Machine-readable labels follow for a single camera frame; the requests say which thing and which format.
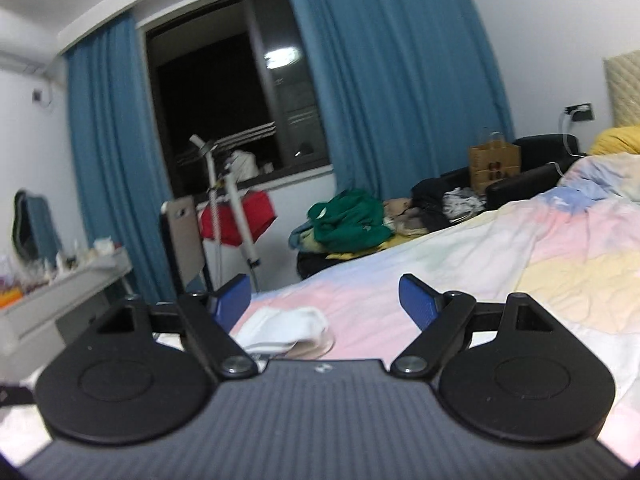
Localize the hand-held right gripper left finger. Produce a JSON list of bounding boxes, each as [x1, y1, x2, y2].
[[94, 274, 260, 378]]

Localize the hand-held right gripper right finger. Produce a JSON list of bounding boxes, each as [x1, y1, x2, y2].
[[390, 274, 556, 379]]

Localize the white cloth garment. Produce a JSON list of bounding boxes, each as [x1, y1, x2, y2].
[[233, 306, 335, 359]]

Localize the pastel patchwork blanket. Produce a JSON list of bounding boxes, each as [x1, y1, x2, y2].
[[226, 152, 640, 467]]

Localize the red garment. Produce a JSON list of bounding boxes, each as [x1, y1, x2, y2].
[[198, 190, 278, 247]]

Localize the beige garment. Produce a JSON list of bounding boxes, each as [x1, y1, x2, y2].
[[382, 198, 430, 238]]

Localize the white drying rack stand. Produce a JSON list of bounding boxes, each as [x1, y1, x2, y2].
[[188, 134, 263, 293]]

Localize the green garment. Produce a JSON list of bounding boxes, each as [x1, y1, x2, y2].
[[306, 188, 395, 252]]

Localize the black and white garment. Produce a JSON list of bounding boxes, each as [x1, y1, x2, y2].
[[442, 187, 487, 224]]

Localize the brown paper bag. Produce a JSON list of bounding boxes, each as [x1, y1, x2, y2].
[[468, 131, 522, 195]]

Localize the black sofa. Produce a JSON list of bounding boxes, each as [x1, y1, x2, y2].
[[414, 133, 587, 211]]

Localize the grey desk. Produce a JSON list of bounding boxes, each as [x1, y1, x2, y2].
[[0, 247, 135, 370]]

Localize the blue curtain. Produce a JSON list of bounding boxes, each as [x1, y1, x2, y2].
[[283, 0, 516, 204], [64, 9, 177, 303]]

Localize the dark window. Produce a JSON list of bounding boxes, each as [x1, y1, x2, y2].
[[145, 0, 332, 199]]

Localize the dark framed mirror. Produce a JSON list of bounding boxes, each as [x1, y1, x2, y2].
[[12, 189, 65, 266]]

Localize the yellow pillow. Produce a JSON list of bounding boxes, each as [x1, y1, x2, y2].
[[588, 125, 640, 157]]

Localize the beige quilted headboard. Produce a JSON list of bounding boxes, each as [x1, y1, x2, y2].
[[603, 50, 640, 129]]

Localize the white air conditioner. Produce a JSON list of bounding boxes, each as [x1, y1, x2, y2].
[[0, 6, 69, 87]]

